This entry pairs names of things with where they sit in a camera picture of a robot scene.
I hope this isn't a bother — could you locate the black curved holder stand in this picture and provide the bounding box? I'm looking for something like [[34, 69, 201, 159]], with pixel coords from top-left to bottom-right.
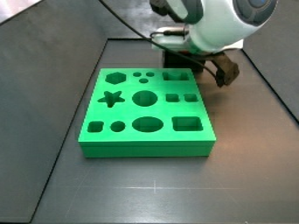
[[163, 52, 203, 73]]

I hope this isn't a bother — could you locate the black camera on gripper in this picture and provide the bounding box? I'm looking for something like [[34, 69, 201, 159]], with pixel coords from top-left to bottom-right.
[[204, 52, 239, 88]]

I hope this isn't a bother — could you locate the green foam shape board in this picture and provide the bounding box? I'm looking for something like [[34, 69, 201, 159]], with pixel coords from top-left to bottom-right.
[[78, 68, 216, 158]]

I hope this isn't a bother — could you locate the black cable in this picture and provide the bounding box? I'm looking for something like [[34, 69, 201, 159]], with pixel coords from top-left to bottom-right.
[[97, 0, 225, 86]]

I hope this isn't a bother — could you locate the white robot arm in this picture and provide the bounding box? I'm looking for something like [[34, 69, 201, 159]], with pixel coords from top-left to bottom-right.
[[149, 0, 277, 55]]

